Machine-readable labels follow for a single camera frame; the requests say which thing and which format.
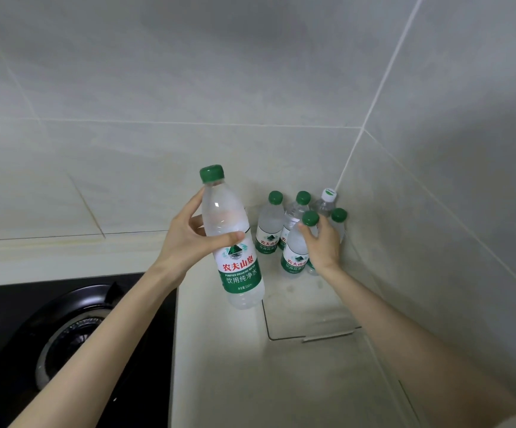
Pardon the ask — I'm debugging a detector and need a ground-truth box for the person's left forearm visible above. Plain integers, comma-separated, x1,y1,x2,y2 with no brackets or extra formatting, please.
10,262,183,428

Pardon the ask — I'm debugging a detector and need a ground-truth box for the person's left hand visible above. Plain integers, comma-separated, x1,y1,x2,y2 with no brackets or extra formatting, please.
153,187,246,286

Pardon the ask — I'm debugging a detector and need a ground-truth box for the clear plastic tray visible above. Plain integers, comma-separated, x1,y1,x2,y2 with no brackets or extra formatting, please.
247,209,364,344

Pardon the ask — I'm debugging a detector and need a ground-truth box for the person's right hand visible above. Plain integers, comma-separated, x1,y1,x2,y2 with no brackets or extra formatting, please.
296,215,343,279

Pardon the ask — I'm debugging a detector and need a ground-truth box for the black gas burner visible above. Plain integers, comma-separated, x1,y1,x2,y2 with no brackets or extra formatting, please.
15,282,125,393

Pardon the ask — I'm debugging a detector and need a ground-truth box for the person's right forearm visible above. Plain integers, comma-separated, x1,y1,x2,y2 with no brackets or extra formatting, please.
324,267,516,428

